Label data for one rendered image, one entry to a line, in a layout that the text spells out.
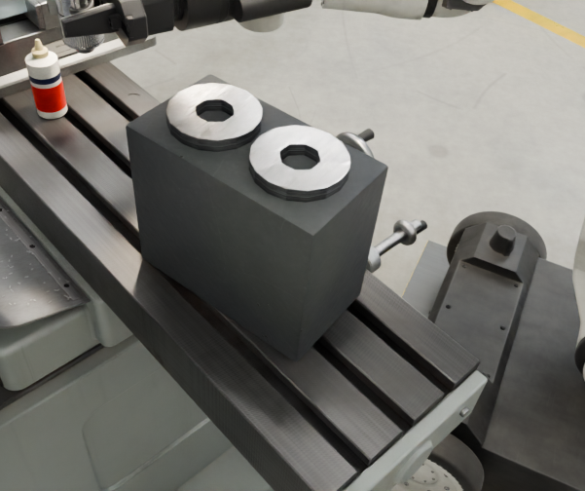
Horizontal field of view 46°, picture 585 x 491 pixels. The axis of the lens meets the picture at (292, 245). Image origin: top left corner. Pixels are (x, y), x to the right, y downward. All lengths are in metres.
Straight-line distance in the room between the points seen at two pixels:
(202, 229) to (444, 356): 0.28
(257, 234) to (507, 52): 2.71
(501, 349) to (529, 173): 1.42
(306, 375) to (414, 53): 2.49
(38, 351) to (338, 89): 2.07
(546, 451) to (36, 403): 0.76
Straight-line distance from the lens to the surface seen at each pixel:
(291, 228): 0.58
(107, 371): 1.01
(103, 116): 1.01
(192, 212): 0.67
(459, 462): 1.12
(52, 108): 1.00
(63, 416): 1.03
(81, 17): 0.82
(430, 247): 1.63
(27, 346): 0.90
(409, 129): 2.64
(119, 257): 0.81
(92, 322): 0.93
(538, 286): 1.40
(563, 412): 1.24
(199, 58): 2.92
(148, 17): 0.84
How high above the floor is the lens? 1.54
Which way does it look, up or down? 47 degrees down
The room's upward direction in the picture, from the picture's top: 6 degrees clockwise
